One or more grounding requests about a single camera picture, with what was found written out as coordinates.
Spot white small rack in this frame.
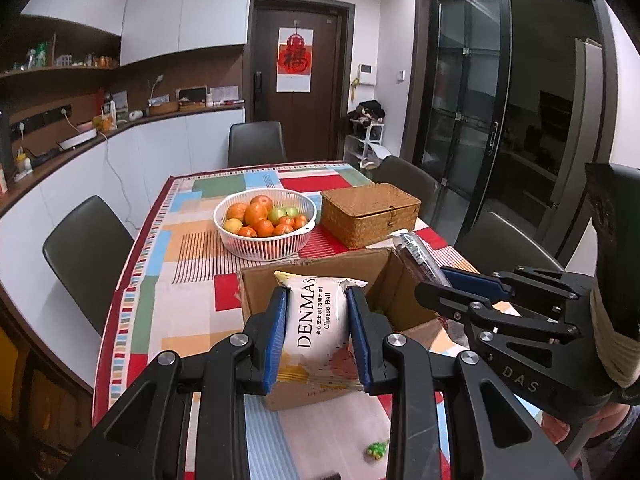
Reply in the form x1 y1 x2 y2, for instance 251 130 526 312
347 119 389 169

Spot white flat countertop appliance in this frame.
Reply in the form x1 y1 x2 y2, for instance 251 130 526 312
55 129 99 151

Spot white counter cabinet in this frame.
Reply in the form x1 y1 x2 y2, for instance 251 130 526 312
0 105 246 343

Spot wooden wall shelf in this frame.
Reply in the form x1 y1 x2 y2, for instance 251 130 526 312
0 14 122 80

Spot black wall socket strip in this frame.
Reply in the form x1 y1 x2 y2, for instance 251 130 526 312
9 102 74 139

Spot woven wicker box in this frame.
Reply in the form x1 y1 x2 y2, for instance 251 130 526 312
319 182 423 250

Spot dark grey dining chair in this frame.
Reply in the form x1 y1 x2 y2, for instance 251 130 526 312
452 211 566 277
227 120 288 168
377 155 441 212
42 194 136 337

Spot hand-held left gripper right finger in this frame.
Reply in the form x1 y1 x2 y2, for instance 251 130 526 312
346 286 576 480

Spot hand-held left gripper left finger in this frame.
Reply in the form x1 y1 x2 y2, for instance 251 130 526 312
60 286 289 480

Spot red and white door poster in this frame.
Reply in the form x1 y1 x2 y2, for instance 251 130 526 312
277 27 315 94

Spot colourful patchwork tablecloth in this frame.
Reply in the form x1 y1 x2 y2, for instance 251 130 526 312
92 160 548 480

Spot white cheese ball packet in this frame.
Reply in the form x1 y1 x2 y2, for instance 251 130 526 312
272 269 369 392

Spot person's right forearm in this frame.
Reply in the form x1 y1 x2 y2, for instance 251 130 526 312
595 400 636 442

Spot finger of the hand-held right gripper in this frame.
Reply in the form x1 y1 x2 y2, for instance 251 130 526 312
414 281 584 342
439 265 594 305

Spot brown cardboard box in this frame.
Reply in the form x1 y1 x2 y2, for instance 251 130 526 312
236 247 444 412

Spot dark brown door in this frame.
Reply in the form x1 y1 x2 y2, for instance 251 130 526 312
248 0 356 164

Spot white power cable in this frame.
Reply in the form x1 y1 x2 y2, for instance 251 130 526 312
101 132 139 232

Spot pile of oranges and apples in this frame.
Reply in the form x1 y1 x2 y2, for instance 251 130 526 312
222 194 310 239

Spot white upper wall cabinets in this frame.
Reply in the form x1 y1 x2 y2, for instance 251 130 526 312
20 0 254 67

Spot white plastic fruit basket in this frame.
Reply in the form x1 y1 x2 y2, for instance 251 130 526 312
213 188 319 262

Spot black framed glass sliding door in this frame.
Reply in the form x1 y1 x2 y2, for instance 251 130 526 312
414 0 617 263

